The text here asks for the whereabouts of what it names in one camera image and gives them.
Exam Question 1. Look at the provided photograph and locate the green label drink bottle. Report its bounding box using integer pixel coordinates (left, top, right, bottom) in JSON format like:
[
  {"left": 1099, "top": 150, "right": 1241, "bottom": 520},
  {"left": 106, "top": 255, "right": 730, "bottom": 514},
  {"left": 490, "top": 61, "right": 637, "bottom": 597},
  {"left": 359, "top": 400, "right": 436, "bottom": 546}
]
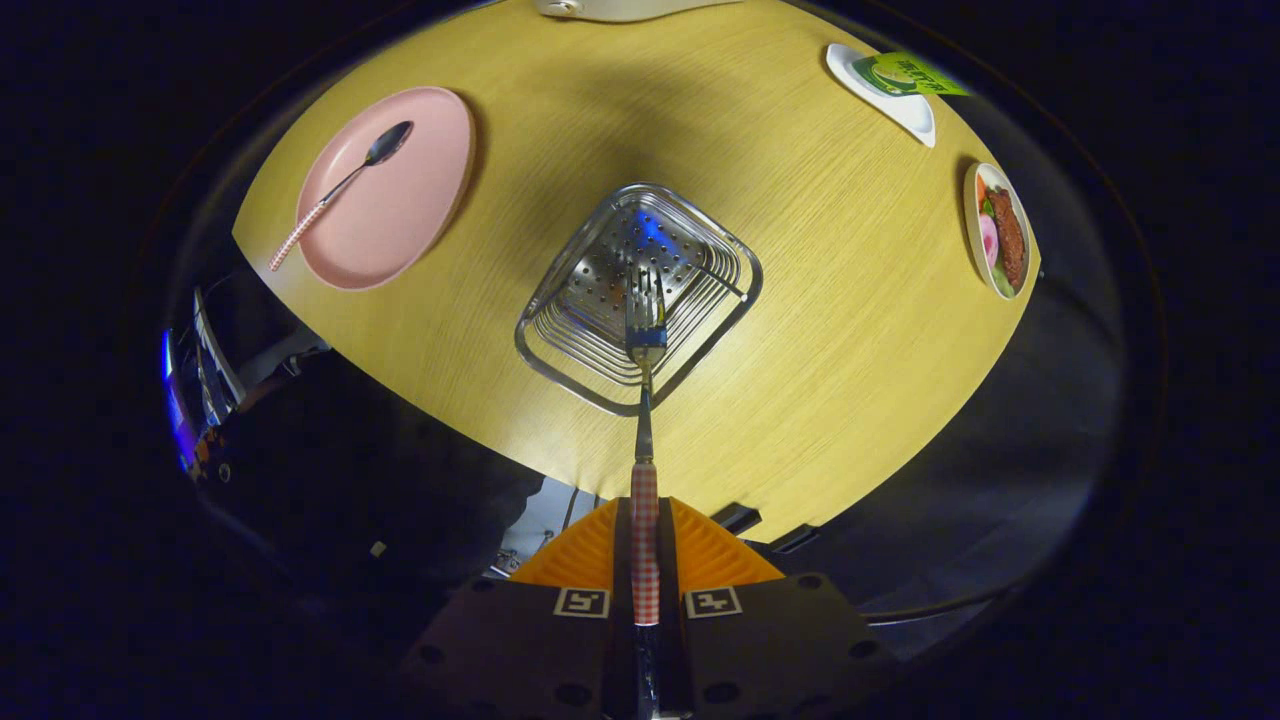
[{"left": 852, "top": 52, "right": 971, "bottom": 98}]

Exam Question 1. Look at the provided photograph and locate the brown meat piece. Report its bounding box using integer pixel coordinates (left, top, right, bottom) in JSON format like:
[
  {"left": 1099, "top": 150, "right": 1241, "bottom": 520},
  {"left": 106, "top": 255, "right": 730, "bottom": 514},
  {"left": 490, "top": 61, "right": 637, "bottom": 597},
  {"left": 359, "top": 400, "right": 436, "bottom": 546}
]
[{"left": 985, "top": 188, "right": 1028, "bottom": 286}]

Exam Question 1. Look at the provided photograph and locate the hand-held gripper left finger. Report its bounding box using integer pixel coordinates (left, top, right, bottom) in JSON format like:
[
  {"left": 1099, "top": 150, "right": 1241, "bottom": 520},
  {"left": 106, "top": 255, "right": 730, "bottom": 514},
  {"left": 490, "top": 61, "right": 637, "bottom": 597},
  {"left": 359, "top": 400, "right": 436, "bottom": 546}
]
[{"left": 400, "top": 497, "right": 634, "bottom": 720}]

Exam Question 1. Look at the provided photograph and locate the spoon with checkered handle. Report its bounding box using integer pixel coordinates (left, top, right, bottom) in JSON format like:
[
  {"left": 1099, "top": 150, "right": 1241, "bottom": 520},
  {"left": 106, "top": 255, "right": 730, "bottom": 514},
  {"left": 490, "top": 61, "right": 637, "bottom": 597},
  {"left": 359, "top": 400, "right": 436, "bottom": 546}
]
[{"left": 267, "top": 120, "right": 415, "bottom": 273}]

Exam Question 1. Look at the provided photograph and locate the perforated metal basket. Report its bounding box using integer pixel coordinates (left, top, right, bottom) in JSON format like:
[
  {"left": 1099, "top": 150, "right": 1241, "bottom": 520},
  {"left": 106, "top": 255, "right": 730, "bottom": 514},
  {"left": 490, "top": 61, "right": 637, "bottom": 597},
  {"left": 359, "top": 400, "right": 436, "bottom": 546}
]
[{"left": 514, "top": 182, "right": 764, "bottom": 417}]

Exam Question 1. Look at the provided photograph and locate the pink plate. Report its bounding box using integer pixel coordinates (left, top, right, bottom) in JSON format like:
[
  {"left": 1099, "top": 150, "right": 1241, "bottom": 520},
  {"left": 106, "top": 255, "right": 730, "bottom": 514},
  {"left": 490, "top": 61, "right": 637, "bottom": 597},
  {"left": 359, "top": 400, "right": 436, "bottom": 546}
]
[{"left": 296, "top": 86, "right": 475, "bottom": 292}]

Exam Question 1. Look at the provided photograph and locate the white square coaster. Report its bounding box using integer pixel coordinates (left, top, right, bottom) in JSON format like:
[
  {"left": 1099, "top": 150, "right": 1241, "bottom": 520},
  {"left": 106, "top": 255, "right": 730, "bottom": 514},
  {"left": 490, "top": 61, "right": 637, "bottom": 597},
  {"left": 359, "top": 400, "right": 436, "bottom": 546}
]
[{"left": 826, "top": 43, "right": 938, "bottom": 149}]

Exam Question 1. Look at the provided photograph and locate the white toaster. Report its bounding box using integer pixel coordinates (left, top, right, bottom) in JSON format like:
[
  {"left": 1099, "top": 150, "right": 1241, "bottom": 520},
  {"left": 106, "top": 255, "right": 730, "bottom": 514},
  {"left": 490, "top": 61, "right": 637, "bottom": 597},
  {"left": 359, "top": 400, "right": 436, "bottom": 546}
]
[{"left": 533, "top": 0, "right": 746, "bottom": 23}]

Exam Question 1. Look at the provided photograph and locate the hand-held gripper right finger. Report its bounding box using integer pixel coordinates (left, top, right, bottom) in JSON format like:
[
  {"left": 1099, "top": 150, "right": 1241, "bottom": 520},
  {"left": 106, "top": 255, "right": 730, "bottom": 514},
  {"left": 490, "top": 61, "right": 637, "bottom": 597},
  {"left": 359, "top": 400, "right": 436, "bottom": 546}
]
[{"left": 659, "top": 497, "right": 901, "bottom": 720}]

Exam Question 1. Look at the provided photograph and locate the round food plate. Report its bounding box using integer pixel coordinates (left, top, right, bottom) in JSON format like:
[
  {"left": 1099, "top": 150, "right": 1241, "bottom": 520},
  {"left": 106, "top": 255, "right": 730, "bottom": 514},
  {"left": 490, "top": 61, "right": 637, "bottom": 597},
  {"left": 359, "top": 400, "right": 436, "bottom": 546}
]
[{"left": 963, "top": 162, "right": 1033, "bottom": 301}]

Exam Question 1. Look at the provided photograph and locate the fork with checkered handle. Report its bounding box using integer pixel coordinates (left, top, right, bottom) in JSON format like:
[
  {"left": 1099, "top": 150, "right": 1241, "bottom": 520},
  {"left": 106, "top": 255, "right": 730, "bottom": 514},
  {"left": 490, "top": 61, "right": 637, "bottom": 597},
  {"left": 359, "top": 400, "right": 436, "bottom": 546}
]
[{"left": 622, "top": 265, "right": 669, "bottom": 720}]

